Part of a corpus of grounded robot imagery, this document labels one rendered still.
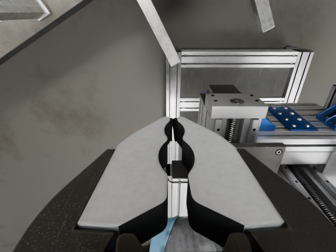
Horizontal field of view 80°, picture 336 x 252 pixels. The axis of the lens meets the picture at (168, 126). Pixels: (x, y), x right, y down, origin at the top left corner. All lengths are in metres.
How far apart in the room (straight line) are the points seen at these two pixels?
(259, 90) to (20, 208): 2.51
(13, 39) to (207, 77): 0.94
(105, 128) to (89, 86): 0.36
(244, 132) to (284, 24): 1.14
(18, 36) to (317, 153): 1.02
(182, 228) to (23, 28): 0.76
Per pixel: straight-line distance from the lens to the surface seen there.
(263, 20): 0.62
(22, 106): 1.91
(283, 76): 1.46
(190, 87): 1.30
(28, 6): 0.73
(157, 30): 0.58
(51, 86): 1.72
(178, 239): 0.41
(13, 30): 0.88
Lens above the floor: 1.43
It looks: 61 degrees down
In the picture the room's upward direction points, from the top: 179 degrees clockwise
